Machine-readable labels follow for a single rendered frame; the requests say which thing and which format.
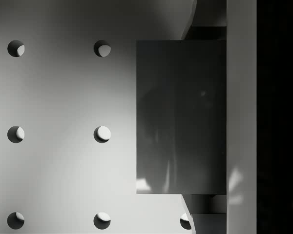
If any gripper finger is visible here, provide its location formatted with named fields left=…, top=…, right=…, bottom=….
left=181, top=0, right=227, bottom=41
left=181, top=194, right=227, bottom=234

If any grey cube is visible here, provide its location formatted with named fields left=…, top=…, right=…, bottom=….
left=136, top=40, right=227, bottom=195

